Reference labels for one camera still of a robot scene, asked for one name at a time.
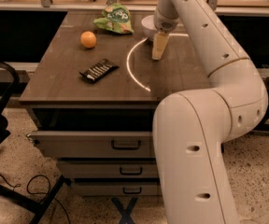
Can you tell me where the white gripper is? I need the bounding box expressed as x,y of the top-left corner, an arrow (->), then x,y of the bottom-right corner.
152,0 -> 179,60

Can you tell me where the white bowl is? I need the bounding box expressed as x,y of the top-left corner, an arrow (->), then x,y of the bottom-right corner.
141,15 -> 158,40

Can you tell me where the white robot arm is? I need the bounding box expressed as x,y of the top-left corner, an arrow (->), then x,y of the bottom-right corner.
153,0 -> 268,224

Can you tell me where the black rxbar chocolate bar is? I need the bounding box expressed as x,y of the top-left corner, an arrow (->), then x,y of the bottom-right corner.
80,59 -> 119,83

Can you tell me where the green chip bag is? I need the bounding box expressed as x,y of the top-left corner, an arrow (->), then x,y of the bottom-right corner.
93,3 -> 134,35

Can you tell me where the orange fruit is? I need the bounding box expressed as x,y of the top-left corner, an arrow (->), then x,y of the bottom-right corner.
80,31 -> 97,49

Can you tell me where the grey drawer cabinet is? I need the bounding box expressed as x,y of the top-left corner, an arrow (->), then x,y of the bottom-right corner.
21,11 -> 209,185

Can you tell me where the top drawer with handle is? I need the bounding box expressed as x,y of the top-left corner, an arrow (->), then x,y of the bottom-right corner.
30,131 -> 154,159

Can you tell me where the drawer with handle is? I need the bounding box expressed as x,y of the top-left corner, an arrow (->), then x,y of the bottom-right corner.
57,160 -> 158,179
30,131 -> 154,159
71,181 -> 162,196

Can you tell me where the middle drawer with handle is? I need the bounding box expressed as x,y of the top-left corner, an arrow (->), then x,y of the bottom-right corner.
57,160 -> 158,179

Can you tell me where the bottom drawer with handle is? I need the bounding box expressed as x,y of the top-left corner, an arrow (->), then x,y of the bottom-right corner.
71,181 -> 162,196

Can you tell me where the black floor cable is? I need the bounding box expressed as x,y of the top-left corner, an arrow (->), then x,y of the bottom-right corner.
0,161 -> 72,224

